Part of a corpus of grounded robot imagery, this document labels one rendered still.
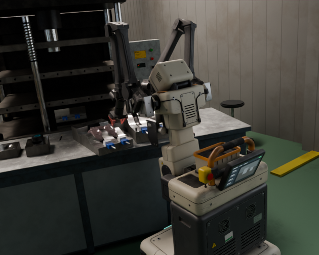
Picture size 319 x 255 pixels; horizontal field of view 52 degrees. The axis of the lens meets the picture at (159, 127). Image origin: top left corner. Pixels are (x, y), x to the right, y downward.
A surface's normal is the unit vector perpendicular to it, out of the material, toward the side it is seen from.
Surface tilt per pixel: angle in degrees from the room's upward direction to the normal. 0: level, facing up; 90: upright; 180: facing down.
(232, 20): 90
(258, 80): 90
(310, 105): 90
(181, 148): 82
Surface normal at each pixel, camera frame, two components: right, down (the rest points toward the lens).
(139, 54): 0.29, 0.26
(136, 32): 0.58, 0.19
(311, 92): -0.80, 0.24
